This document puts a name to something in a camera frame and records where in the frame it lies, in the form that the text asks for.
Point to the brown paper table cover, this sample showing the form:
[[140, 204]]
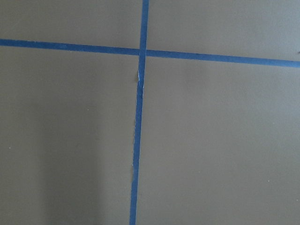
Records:
[[220, 141]]

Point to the vertical blue tape strip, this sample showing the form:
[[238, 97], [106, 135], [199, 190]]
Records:
[[139, 112]]

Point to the horizontal blue tape strip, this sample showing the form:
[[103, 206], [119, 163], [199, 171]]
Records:
[[149, 53]]

